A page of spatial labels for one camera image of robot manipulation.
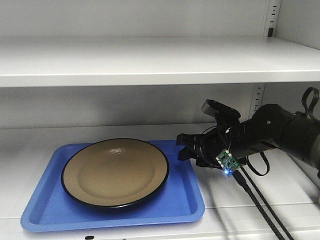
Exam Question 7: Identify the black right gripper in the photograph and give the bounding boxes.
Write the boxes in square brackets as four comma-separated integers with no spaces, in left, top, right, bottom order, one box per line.
[176,124,240,168]

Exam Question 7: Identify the beige plate with black rim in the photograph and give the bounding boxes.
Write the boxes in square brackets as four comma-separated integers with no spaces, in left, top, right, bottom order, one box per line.
[61,138,170,208]

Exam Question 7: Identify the blue plastic tray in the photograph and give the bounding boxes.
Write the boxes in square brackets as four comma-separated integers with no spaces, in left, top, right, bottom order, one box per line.
[20,140,205,232]

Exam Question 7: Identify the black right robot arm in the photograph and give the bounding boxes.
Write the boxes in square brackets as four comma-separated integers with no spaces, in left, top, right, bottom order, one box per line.
[176,87,320,170]

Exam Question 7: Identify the upper white cabinet shelf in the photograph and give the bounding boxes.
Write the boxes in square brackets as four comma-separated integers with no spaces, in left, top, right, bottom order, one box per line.
[0,36,320,88]

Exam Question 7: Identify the green circuit board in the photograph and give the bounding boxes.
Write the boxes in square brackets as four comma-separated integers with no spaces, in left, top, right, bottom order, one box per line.
[215,149,241,177]

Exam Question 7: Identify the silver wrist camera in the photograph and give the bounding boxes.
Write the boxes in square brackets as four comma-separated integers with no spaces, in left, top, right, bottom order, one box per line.
[201,99,241,119]

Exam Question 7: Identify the black braided cable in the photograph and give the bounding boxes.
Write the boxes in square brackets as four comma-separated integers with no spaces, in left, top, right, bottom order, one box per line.
[233,167,296,240]

